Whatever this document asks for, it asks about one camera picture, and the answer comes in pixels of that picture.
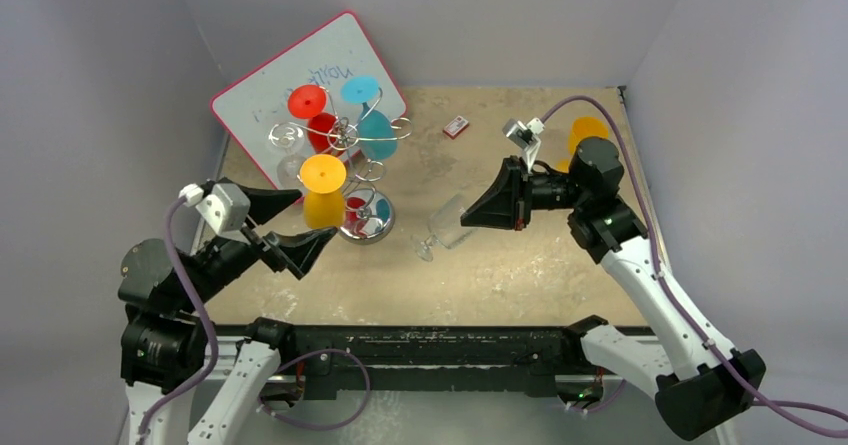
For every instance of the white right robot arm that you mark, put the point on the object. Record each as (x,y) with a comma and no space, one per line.
(697,378)

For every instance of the chrome wine glass rack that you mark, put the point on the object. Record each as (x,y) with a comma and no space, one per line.
(369,213)

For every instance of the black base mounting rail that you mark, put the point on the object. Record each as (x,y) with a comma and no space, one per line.
(431,359)

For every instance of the clear wine glass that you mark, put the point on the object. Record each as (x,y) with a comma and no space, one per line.
(287,142)

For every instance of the red-framed whiteboard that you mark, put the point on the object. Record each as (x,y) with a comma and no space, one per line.
(329,56)

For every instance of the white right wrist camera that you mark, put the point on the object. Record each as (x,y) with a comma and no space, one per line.
(527,136)

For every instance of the yellow wine glass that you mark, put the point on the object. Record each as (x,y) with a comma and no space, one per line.
(323,176)
(582,128)

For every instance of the small red white box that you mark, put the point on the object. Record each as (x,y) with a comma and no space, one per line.
(455,127)

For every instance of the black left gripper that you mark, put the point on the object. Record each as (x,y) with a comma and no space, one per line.
(298,250)

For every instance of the clear glass tumbler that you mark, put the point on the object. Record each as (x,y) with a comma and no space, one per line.
(444,228)

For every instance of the teal plastic wine glass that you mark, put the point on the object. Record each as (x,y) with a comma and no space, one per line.
(376,136)

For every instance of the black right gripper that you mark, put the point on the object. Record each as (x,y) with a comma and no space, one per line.
(521,195)

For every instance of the red plastic wine glass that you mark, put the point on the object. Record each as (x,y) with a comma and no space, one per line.
(308,102)

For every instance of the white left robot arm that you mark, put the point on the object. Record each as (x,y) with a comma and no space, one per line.
(169,345)

